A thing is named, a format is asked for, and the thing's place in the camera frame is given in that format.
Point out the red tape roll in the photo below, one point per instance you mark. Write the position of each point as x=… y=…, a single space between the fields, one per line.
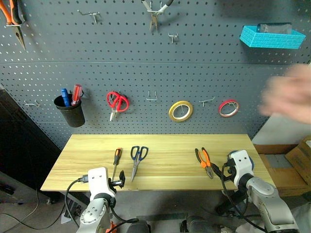
x=222 y=110

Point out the black plastic cup holder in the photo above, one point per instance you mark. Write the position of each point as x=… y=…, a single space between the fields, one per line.
x=71 y=112

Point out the person's bare hand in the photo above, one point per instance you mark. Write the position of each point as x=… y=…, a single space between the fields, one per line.
x=289 y=97

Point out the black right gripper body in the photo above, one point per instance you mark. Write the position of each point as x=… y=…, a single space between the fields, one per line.
x=229 y=173

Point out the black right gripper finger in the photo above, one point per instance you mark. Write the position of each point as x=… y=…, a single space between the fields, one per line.
x=222 y=177
x=215 y=168

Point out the silver pliers with white grips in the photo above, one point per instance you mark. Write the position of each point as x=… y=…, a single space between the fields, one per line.
x=153 y=19

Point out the silver double peg hook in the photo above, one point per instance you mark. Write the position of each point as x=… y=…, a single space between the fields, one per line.
x=173 y=37
x=92 y=14
x=32 y=104
x=206 y=100

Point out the orange and black combination pliers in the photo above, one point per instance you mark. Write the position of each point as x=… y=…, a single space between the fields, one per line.
x=205 y=163

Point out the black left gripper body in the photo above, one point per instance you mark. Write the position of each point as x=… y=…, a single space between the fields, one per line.
x=113 y=185

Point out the large brown cardboard box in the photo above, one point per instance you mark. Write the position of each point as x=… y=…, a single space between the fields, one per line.
x=279 y=179

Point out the dark rounded shape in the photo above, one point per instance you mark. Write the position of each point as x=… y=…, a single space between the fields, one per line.
x=137 y=227

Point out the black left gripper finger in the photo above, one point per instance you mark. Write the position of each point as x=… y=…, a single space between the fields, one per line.
x=121 y=185
x=122 y=175

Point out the blue brick-pattern plastic basket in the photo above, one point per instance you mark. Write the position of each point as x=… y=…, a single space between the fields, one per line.
x=272 y=38

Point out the dark grey metal pegboard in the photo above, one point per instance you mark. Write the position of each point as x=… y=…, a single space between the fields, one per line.
x=136 y=72

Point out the orange and black screwdriver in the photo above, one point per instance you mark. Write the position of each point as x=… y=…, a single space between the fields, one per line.
x=117 y=157

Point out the yellow tape roll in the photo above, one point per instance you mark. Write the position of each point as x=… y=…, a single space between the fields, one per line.
x=173 y=114

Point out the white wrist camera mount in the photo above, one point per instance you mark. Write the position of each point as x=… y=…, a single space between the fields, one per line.
x=98 y=180
x=241 y=165

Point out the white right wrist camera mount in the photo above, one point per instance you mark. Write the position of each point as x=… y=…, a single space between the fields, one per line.
x=241 y=165

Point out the silver loop peg hook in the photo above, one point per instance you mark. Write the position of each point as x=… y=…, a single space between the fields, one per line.
x=152 y=97

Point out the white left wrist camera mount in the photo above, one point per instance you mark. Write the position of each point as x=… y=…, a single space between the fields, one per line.
x=98 y=180

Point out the small brown cardboard box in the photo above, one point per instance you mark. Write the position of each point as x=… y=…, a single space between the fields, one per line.
x=300 y=157

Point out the orange needle-nose pliers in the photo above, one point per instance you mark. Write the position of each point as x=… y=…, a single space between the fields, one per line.
x=14 y=17

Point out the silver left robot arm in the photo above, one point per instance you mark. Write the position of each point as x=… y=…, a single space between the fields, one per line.
x=94 y=214

